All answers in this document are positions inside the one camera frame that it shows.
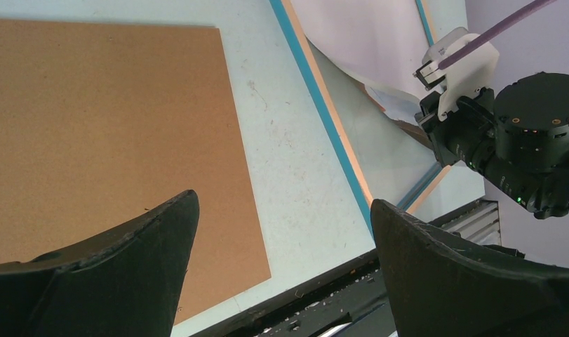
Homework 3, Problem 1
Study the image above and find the wooden picture frame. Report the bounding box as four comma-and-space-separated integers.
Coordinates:
267, 0, 453, 236

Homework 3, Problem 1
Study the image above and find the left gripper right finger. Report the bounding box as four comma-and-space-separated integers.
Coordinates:
370, 199, 569, 336

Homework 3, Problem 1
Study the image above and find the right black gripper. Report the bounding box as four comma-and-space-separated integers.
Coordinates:
416, 88, 569, 220

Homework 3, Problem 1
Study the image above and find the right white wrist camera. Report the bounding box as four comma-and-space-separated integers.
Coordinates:
413, 27, 500, 121

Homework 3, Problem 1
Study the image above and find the aluminium mounting profile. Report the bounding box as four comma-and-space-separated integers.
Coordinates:
441, 200, 502, 246

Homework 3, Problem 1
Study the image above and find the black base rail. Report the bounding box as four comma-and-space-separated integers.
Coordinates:
201, 247, 521, 336

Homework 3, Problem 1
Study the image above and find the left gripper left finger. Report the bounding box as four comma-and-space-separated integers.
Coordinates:
0, 190, 199, 336

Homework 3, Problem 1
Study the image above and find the brown backing board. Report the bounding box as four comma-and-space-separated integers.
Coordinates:
0, 19, 271, 322

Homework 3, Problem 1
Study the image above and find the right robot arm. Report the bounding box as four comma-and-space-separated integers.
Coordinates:
415, 72, 569, 220

